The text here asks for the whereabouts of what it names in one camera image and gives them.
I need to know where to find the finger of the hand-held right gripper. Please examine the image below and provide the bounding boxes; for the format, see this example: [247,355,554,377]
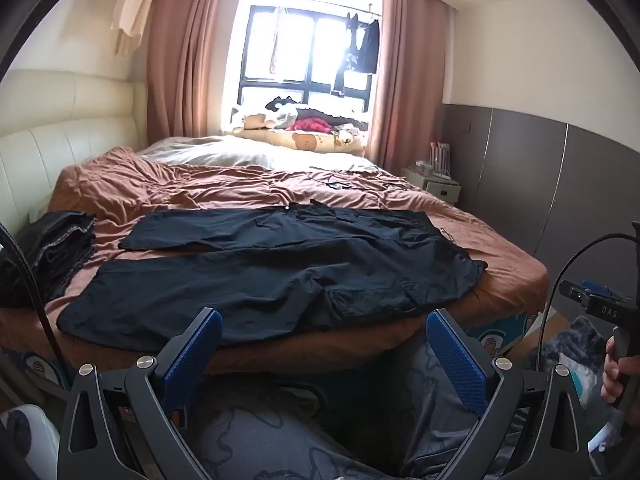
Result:
[559,280,591,307]
[582,282,621,301]

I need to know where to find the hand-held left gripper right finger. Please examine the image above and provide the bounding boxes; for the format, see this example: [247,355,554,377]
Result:
[426,308,593,480]

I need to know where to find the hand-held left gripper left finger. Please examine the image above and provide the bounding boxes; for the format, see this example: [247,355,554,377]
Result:
[57,307,224,480]

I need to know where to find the black pants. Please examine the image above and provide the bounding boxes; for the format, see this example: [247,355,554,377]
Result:
[56,200,488,351]

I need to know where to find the person's right hand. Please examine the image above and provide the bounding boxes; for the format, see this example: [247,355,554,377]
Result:
[602,335,640,413]

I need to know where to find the grey fuzzy rug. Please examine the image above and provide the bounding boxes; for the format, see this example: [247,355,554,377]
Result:
[540,315,621,411]

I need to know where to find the person's legs in grey pajamas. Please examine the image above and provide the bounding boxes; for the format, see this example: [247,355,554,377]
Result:
[190,330,531,480]

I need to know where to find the blue cartoon print bed sheet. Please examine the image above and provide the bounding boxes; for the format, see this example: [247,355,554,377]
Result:
[0,307,538,401]

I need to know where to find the white nightstand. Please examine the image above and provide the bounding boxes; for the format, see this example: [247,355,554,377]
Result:
[402,165,461,206]

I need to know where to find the brown blanket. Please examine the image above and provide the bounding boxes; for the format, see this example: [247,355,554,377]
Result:
[0,146,550,376]

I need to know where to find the stack of dark folded clothes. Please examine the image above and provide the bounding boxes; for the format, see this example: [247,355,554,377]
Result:
[0,210,98,311]

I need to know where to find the white rounded object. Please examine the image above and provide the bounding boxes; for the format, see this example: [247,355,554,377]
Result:
[0,405,61,480]

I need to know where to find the white bed sheet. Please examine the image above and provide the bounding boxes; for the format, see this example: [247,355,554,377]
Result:
[137,135,381,171]

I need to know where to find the pink curtain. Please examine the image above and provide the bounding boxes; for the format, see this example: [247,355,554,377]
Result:
[145,0,251,148]
[367,0,458,176]

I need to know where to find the red cloth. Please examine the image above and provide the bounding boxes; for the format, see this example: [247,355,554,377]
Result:
[292,117,331,134]

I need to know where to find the black white plush toy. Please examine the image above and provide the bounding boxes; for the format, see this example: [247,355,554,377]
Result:
[265,95,306,126]

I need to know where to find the cream padded bed headboard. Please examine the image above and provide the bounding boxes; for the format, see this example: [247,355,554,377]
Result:
[0,69,151,241]

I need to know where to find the black hanging clothes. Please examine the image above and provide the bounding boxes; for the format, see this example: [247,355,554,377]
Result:
[330,10,381,96]

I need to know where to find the pink hanging garment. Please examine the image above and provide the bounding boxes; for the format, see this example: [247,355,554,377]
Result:
[269,5,283,75]

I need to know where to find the black framed window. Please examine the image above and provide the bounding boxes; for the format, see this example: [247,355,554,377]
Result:
[235,5,381,116]

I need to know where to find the cream hanging garment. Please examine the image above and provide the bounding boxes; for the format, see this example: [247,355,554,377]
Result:
[111,0,166,56]

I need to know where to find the right hand-held gripper cable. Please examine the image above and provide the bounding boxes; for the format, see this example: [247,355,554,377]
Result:
[537,232,636,371]

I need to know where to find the hand-held gripper cable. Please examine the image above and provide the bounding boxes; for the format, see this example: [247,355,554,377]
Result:
[537,232,636,371]
[0,222,76,391]

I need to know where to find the left hand-held gripper cable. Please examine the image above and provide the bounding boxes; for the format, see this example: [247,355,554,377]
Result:
[0,222,76,391]

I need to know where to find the white bag with red handles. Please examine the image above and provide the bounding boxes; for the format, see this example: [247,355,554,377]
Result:
[427,132,453,181]

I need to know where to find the black cables on bed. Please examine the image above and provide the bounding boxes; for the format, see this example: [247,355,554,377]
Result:
[305,162,401,191]

